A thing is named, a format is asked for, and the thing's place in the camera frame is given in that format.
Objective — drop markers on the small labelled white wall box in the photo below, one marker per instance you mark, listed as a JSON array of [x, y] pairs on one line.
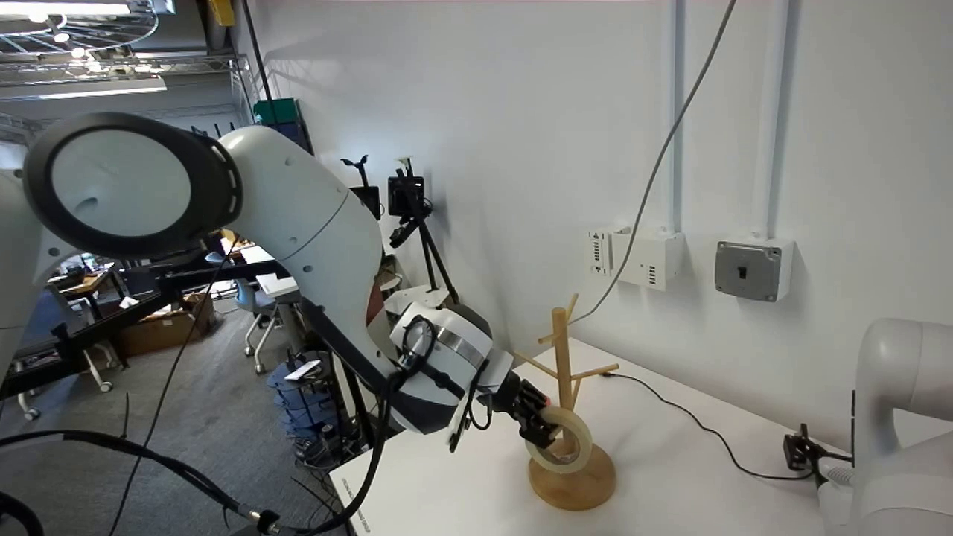
[[603, 254]]

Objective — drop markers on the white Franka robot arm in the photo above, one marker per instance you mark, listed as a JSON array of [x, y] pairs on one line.
[[300, 228]]

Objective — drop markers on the green topped storage box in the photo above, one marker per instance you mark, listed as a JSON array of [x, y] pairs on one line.
[[274, 108]]

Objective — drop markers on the yellow hanging object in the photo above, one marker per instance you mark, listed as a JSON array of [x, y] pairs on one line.
[[222, 14]]

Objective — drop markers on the black camera on tripod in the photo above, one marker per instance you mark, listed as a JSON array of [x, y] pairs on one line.
[[405, 196]]

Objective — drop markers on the wooden peg tree holder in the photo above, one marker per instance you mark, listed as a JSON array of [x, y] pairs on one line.
[[569, 486]]

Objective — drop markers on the blue crate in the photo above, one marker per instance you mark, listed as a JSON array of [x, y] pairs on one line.
[[303, 407]]

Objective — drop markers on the metal overhead rack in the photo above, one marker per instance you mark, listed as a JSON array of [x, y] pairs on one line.
[[100, 84]]

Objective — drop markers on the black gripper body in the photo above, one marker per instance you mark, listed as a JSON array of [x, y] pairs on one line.
[[505, 394]]

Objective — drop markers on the small black end tool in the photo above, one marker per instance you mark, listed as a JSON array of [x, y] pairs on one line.
[[803, 455]]

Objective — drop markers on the brown cardboard box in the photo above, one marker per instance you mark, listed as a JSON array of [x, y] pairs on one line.
[[166, 333]]

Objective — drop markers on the white office chair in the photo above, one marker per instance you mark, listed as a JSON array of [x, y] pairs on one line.
[[263, 298]]

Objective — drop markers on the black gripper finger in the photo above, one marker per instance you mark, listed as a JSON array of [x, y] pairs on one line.
[[538, 403], [538, 432]]

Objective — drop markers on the wooden background desk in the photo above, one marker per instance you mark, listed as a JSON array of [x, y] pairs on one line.
[[91, 278]]

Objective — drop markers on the white wall conduit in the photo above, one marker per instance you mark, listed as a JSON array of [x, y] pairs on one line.
[[782, 121], [681, 190]]

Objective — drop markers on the beige masking tape roll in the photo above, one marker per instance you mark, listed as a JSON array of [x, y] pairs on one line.
[[560, 465]]

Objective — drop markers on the large white wall box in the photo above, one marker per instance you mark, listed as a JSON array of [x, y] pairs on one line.
[[657, 261]]

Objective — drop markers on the grey wall junction box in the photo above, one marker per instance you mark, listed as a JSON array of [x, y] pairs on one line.
[[752, 270]]

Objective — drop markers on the white blue-trimmed robot arm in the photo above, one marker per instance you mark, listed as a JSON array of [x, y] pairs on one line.
[[903, 368]]

